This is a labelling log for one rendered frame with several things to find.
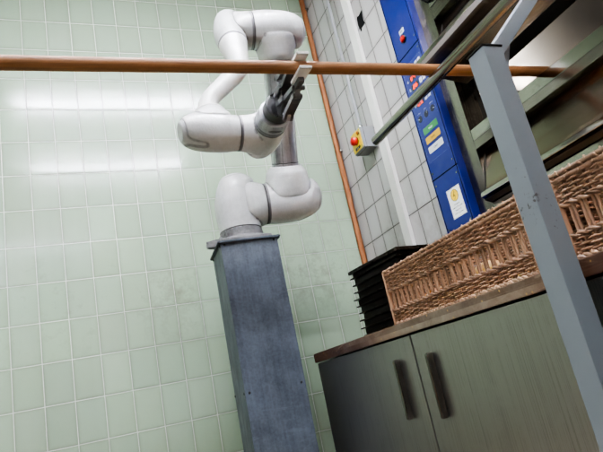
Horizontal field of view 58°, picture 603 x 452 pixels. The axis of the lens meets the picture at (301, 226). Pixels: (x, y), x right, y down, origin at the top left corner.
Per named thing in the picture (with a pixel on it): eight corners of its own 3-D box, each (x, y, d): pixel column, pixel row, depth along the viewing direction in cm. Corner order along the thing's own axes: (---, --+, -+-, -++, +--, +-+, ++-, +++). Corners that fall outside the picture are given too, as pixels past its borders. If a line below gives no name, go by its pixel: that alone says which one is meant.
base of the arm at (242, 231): (205, 257, 198) (202, 243, 199) (263, 250, 205) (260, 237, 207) (210, 243, 181) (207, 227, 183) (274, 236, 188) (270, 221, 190)
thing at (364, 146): (368, 156, 245) (362, 136, 248) (378, 145, 236) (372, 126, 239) (353, 156, 242) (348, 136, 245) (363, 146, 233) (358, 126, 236)
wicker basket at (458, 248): (533, 303, 159) (504, 216, 167) (727, 246, 109) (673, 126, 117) (390, 329, 142) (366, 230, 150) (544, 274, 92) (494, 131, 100)
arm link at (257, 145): (290, 141, 150) (244, 140, 145) (275, 165, 164) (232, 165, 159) (284, 107, 153) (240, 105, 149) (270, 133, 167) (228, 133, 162)
